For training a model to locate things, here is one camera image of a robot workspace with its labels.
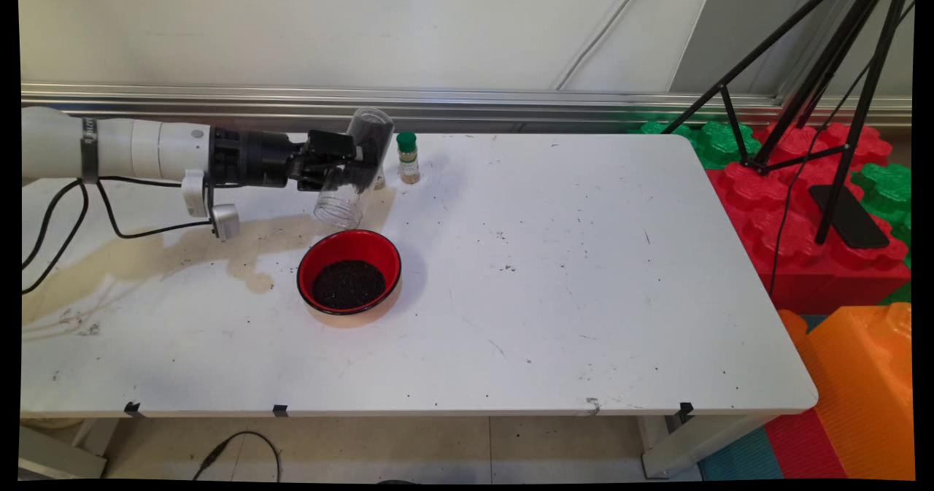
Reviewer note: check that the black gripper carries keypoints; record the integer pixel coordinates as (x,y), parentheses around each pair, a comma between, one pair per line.
(255,159)

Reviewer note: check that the clear plastic jar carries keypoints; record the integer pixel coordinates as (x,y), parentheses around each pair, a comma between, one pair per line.
(343,206)

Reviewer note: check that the green-capped spice bottle dark contents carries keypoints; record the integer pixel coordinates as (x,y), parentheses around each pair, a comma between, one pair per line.
(380,183)

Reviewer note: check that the green-capped spice bottle tan contents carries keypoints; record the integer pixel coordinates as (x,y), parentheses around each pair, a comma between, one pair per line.
(408,161)

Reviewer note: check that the red bowl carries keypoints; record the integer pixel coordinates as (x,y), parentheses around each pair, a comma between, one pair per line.
(321,254)

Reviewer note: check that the black seeds pile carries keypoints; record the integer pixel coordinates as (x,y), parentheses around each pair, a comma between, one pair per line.
(349,284)

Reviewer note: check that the green foam building block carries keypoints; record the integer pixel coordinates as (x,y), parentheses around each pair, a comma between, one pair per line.
(886,192)
(657,128)
(722,144)

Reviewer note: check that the white table leg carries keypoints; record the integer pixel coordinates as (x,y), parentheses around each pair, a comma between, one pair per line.
(58,458)
(693,443)

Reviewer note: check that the red foam building block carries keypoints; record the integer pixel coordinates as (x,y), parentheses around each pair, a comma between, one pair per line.
(803,272)

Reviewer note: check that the teal floor mat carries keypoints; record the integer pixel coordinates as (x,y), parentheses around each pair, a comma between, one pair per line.
(737,458)

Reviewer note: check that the black flat plate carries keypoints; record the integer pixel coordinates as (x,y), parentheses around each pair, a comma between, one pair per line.
(861,228)

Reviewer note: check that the black tripod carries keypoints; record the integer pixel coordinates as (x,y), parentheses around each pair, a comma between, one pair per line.
(865,104)

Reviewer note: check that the red floor mat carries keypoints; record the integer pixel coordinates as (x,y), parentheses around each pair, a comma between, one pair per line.
(803,447)

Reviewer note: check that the orange foam building block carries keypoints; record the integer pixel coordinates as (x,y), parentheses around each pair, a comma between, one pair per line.
(861,389)

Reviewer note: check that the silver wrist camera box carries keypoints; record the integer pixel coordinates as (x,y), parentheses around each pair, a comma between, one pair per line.
(225,222)

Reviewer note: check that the aluminium wall rail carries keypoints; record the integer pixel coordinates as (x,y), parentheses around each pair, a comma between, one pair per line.
(511,101)

